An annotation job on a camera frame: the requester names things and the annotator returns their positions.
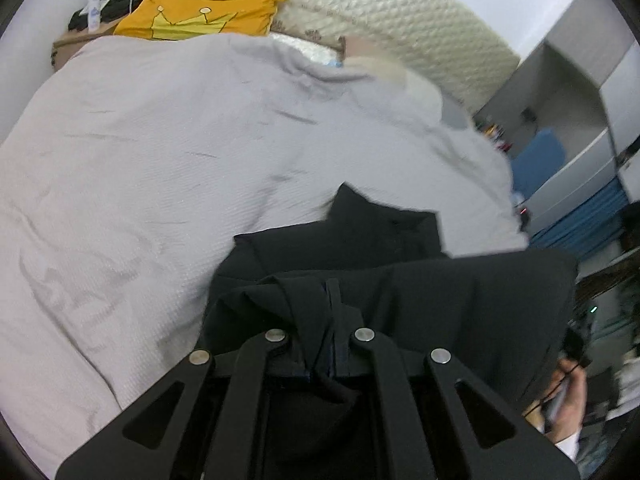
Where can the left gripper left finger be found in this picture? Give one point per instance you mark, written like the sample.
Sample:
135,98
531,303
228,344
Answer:
198,422

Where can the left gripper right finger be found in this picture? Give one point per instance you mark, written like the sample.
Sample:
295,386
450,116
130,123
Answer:
441,422

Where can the black puffer jacket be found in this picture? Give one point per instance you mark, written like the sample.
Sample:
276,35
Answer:
502,316

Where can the person's right hand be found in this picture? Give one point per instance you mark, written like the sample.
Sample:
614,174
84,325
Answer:
569,381

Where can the blue curtain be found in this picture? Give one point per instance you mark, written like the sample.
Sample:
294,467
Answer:
589,227

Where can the grey bed duvet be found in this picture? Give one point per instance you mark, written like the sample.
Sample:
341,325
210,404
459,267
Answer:
130,172

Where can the blue chair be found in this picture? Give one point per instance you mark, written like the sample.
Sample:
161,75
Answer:
542,158

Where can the bottles on nightstand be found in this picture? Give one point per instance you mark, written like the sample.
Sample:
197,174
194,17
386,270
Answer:
493,133

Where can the white wardrobe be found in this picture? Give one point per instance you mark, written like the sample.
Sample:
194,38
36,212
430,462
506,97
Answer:
571,84

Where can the grey white pillow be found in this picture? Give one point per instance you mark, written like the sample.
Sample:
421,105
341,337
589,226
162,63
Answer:
436,103

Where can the yellow crown pillow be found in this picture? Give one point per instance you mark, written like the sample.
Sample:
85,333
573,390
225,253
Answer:
186,19

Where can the white plastic bottle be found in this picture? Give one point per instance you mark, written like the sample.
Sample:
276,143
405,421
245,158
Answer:
93,15

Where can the black bag with star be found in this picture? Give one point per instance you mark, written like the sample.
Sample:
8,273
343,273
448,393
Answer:
110,10

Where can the cream quilted headboard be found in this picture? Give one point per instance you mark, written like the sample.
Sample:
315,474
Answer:
442,40

